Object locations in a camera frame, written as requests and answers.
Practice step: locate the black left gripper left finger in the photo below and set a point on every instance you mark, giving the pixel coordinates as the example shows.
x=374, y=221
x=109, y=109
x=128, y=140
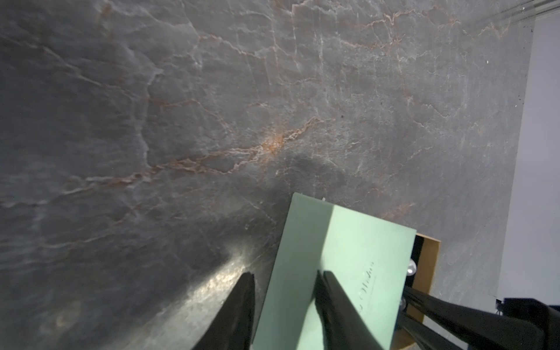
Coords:
x=232, y=327

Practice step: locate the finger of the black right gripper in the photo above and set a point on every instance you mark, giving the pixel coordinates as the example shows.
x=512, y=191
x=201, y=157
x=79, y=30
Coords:
x=424, y=337
x=480, y=329

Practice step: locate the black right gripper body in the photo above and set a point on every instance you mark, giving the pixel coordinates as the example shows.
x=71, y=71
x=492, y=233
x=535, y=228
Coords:
x=543, y=316

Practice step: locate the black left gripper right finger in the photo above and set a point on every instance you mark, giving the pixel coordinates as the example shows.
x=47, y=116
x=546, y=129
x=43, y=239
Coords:
x=342, y=326

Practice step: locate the mint green jewelry box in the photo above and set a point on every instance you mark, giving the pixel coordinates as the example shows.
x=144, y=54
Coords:
x=369, y=257

